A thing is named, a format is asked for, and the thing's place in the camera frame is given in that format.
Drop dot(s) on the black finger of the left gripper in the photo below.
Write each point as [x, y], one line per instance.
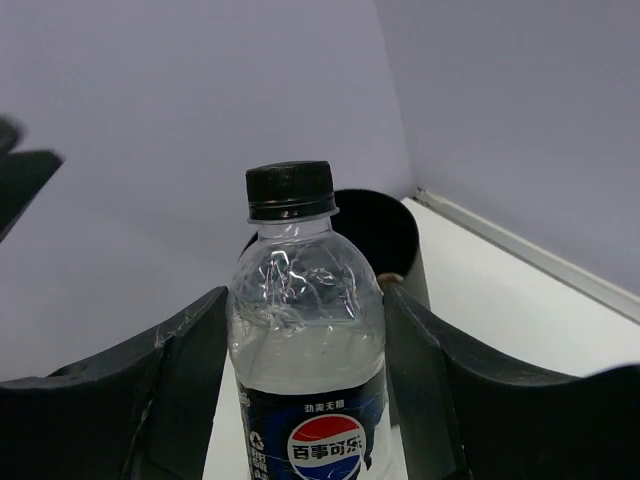
[23, 173]

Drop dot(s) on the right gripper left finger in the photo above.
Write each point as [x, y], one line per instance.
[142, 409]

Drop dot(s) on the Pepsi label clear bottle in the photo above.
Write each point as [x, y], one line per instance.
[306, 336]

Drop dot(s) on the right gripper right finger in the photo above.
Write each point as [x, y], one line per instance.
[469, 411]

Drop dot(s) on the black cylindrical bin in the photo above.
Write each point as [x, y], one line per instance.
[386, 233]

